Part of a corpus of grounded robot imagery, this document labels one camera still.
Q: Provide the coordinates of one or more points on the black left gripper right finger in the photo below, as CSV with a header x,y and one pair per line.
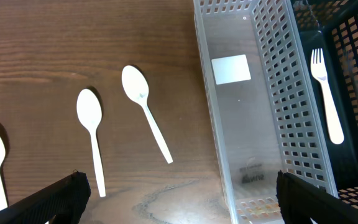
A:
x,y
302,202

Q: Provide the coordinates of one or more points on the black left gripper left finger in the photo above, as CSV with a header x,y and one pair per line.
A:
x,y
62,202

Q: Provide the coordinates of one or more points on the clear plastic basket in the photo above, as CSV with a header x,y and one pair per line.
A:
x,y
261,103

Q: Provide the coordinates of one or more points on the white plastic spoon middle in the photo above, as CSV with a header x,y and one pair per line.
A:
x,y
89,114

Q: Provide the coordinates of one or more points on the white plastic spoon near basket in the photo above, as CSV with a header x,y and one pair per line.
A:
x,y
137,90

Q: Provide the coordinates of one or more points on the dark green plastic basket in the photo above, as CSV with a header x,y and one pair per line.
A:
x,y
333,27

